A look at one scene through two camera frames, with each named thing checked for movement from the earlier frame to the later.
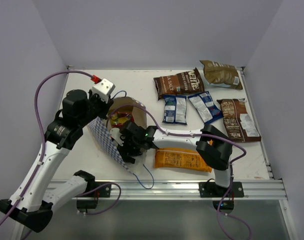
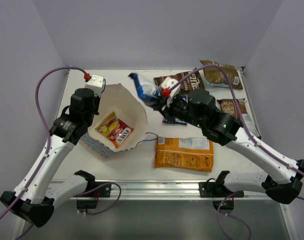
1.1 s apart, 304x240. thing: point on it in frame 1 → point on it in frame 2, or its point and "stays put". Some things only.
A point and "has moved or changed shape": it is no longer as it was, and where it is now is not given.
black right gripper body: (130, 146) → (175, 108)
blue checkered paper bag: (121, 109) has moved or changed shape
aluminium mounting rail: (182, 189) stays put
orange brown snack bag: (182, 158) stays put
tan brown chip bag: (218, 73) stays put
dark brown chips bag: (240, 128) stays put
